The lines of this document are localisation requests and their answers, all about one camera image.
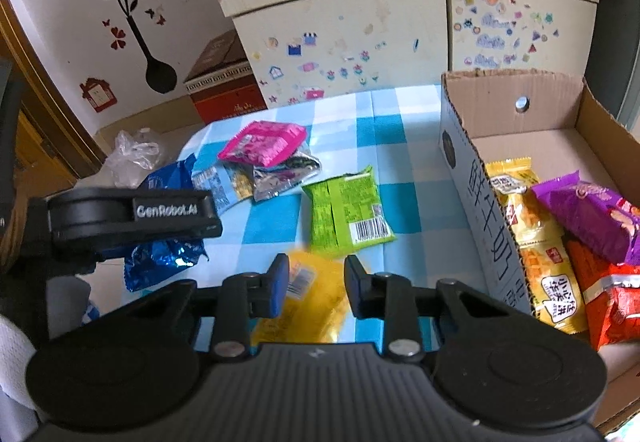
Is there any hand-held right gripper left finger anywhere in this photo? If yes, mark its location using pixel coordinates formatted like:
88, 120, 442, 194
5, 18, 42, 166
122, 253, 292, 360

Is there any red snack packet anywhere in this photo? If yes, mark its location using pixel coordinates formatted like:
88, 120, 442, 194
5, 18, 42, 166
565, 238, 640, 350

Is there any clear plastic bag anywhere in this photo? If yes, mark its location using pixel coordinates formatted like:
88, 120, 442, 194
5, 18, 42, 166
102, 128, 163, 188

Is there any black vase wall sticker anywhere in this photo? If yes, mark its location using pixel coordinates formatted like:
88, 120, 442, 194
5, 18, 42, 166
52, 0, 178, 95

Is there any brown wooden door frame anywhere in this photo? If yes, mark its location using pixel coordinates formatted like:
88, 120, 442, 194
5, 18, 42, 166
0, 0, 106, 188

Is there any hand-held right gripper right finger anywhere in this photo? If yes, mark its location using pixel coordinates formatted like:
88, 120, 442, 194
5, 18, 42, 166
343, 253, 508, 360

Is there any blue foil snack bag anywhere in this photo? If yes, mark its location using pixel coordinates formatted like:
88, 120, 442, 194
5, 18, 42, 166
122, 154, 211, 294

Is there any cardboard box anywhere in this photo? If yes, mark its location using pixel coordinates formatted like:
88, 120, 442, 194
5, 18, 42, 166
440, 68, 640, 438

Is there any red brown carton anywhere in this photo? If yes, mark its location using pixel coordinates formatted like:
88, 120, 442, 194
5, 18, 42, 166
183, 29, 268, 125

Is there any silver foil snack packet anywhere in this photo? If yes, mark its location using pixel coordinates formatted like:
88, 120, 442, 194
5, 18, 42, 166
250, 149, 321, 204

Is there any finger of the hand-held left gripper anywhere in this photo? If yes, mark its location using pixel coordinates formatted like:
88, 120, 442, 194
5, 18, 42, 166
150, 217, 224, 240

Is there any green snack packet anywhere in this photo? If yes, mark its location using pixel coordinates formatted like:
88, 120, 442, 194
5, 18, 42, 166
301, 165, 396, 259

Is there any cream cabinet with stickers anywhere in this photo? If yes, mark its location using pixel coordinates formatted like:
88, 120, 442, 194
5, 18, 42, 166
195, 0, 601, 110

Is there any red house wall sticker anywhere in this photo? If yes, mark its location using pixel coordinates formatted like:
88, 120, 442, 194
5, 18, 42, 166
80, 77, 118, 113

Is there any light blue snack packet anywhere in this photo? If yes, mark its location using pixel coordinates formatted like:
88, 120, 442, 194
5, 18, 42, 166
192, 164, 253, 215

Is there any yellow orange snack packet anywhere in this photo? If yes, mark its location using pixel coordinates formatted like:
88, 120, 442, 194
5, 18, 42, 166
510, 222, 587, 335

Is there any pink snack packet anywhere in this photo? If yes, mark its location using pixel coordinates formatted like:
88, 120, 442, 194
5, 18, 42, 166
217, 120, 308, 169

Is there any white textured cloth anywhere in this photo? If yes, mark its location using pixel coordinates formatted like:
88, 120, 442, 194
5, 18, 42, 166
0, 314, 53, 410

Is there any blue white checkered tablecloth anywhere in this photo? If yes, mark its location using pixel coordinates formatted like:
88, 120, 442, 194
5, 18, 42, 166
87, 84, 533, 353

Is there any purple snack packet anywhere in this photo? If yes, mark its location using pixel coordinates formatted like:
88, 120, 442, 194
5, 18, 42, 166
531, 172, 640, 265

